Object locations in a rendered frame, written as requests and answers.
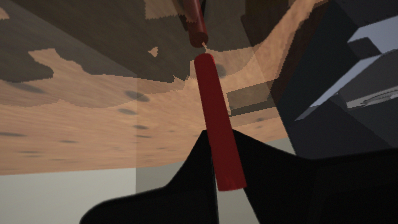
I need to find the dark red peg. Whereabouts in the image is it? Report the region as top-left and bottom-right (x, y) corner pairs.
(194, 53), (247, 191)

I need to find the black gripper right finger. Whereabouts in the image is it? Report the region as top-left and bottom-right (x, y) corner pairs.
(232, 129), (398, 224)

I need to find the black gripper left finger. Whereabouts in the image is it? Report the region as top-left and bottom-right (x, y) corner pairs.
(79, 130), (219, 224)

